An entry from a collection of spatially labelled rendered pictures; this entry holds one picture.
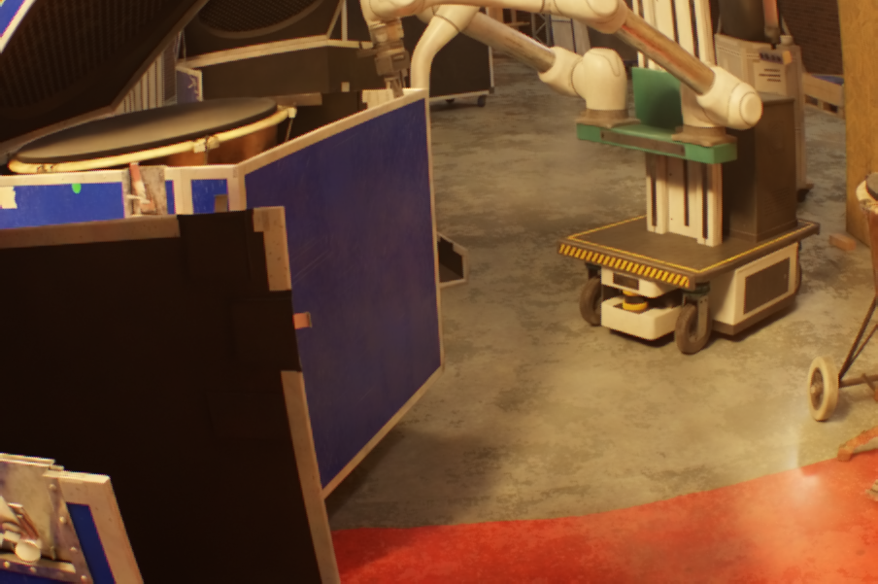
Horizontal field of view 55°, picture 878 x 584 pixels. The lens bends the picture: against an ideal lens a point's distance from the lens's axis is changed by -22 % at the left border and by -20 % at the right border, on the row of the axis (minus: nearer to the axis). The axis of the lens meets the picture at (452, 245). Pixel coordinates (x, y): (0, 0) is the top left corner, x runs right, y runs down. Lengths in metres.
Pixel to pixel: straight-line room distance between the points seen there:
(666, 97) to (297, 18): 2.66
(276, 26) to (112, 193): 3.68
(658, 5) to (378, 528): 2.12
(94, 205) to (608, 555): 1.41
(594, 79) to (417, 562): 1.93
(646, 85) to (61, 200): 2.21
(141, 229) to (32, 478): 0.86
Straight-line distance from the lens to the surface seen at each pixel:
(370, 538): 2.43
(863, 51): 4.75
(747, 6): 5.49
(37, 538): 0.78
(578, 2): 2.80
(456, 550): 2.36
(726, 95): 3.06
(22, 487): 0.77
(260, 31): 5.67
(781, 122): 3.73
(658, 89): 3.58
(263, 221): 1.50
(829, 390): 2.85
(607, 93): 3.58
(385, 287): 2.56
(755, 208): 3.62
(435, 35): 3.28
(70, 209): 2.20
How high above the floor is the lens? 1.27
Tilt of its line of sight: 15 degrees down
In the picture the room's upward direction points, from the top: 3 degrees counter-clockwise
